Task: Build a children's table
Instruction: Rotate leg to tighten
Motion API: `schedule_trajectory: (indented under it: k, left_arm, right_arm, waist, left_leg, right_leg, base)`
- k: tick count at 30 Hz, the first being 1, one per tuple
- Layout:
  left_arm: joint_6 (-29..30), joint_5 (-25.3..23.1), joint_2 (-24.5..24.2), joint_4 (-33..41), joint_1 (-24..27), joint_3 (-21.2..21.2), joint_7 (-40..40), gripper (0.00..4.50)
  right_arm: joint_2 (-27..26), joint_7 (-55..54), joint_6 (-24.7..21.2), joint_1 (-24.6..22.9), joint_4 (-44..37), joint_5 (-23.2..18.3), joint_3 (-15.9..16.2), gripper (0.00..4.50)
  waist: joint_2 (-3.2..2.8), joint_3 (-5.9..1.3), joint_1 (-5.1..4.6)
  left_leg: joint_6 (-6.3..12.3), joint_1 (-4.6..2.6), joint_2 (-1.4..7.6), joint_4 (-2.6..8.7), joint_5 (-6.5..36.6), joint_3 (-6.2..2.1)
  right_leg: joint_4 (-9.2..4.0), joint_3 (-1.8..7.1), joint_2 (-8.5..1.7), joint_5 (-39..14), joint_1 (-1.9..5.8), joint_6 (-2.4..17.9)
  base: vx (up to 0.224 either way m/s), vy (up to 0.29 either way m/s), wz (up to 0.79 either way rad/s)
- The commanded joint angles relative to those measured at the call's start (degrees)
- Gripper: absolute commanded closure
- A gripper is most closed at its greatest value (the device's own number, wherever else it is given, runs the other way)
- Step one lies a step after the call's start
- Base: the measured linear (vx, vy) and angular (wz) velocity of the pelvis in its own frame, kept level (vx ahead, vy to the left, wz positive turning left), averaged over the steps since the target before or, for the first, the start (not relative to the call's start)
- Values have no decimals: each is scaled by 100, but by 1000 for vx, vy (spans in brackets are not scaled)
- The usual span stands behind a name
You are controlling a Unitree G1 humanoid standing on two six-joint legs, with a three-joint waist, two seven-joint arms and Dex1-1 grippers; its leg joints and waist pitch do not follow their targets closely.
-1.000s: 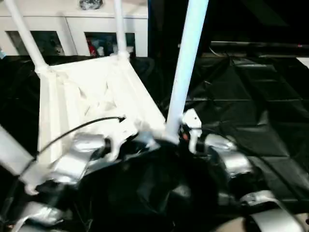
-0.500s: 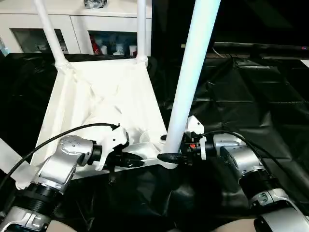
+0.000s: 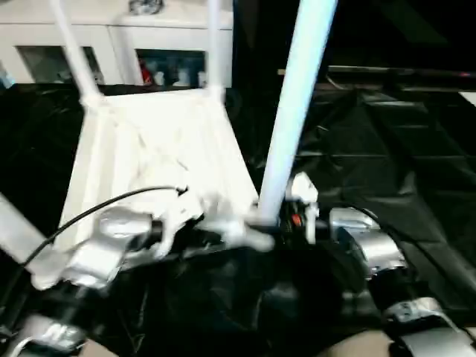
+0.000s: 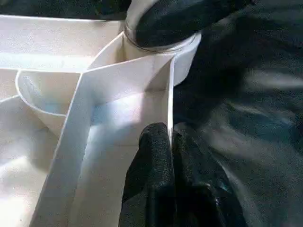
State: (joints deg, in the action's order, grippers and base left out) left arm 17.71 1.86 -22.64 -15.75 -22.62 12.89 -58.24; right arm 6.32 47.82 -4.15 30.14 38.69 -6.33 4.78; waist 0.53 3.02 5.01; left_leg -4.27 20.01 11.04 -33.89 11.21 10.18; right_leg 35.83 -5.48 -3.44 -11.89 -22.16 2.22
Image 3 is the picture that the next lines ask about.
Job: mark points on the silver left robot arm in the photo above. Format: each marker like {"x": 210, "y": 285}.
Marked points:
{"x": 96, "y": 253}

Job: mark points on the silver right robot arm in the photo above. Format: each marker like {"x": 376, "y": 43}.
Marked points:
{"x": 375, "y": 245}

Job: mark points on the black mat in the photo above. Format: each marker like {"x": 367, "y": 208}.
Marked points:
{"x": 390, "y": 167}

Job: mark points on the red bottle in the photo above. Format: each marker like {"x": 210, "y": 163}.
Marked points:
{"x": 145, "y": 72}

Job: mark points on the grey metal bar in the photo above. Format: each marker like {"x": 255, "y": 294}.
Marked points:
{"x": 401, "y": 72}

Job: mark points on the large black case yellow label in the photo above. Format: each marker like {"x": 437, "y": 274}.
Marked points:
{"x": 256, "y": 37}

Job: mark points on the white flat panel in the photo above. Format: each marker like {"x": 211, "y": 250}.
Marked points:
{"x": 468, "y": 101}

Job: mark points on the white cabinet with glass doors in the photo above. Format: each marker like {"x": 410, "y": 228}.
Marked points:
{"x": 111, "y": 33}

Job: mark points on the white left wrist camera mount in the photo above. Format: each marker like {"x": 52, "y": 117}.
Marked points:
{"x": 171, "y": 223}

